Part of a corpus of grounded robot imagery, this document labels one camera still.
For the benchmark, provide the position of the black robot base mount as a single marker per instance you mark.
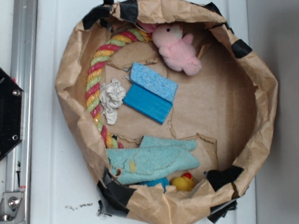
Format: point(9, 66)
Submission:
point(10, 114)

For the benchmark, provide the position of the light blue sponge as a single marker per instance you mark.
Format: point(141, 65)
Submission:
point(153, 82)

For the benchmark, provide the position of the multicolour twisted rope toy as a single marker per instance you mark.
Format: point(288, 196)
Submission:
point(93, 85)

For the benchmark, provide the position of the pink plush bunny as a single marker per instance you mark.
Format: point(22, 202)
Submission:
point(175, 48)

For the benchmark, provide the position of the aluminium extrusion rail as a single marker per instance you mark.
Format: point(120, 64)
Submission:
point(18, 172)

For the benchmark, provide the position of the teal microfibre towel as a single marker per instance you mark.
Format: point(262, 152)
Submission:
point(154, 159)

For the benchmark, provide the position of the blue plastic block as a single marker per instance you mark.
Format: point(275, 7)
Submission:
point(147, 103)

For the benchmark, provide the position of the metal corner bracket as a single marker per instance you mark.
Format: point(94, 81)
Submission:
point(12, 208)

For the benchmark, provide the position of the brown paper bag bin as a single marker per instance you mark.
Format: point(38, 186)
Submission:
point(228, 108)

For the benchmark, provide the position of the blue object under towel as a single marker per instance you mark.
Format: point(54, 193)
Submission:
point(163, 181)

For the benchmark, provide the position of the yellow rubber duck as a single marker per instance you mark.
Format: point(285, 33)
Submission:
point(184, 182)

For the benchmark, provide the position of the crumpled white cloth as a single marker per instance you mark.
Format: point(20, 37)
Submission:
point(111, 98)

